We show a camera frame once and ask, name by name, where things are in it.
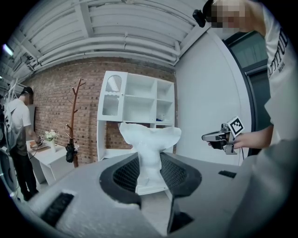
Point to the wooden tray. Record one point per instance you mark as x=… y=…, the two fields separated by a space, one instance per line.
x=38 y=147

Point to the white flower vase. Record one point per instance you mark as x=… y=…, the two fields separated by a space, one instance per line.
x=52 y=147

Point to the white side table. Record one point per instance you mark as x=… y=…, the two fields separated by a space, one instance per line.
x=53 y=160

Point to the white ceiling pipes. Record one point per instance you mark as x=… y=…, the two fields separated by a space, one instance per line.
x=104 y=45

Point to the person's head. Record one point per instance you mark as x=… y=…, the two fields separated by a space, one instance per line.
x=235 y=16

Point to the ceiling lamp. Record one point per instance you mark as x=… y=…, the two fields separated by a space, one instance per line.
x=7 y=49

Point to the white metal rack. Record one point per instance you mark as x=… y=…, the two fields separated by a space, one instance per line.
x=12 y=89

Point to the white shelf cabinet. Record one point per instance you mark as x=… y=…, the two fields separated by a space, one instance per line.
x=139 y=93

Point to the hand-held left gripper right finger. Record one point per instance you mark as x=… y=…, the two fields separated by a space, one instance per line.
x=181 y=179

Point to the person's right forearm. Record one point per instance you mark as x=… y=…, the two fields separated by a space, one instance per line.
x=256 y=138

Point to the person's white t-shirt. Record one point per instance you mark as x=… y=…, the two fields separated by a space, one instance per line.
x=284 y=81

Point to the white flower bouquet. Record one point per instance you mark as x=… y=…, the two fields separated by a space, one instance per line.
x=50 y=135

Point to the grey round-front appliance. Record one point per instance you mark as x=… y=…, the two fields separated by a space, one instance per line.
x=8 y=172

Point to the wooden coat stand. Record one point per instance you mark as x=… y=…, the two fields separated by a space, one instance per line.
x=74 y=111

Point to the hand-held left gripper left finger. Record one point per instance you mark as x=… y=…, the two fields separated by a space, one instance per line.
x=121 y=186

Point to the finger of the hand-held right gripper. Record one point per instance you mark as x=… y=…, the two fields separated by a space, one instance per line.
x=213 y=137

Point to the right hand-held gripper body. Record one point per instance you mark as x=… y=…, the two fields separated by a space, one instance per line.
x=235 y=126

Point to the person's right hand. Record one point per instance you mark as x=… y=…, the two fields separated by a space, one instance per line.
x=239 y=143

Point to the white item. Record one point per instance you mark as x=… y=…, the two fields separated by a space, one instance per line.
x=149 y=148

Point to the black head-worn camera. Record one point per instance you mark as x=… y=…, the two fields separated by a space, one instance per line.
x=199 y=16

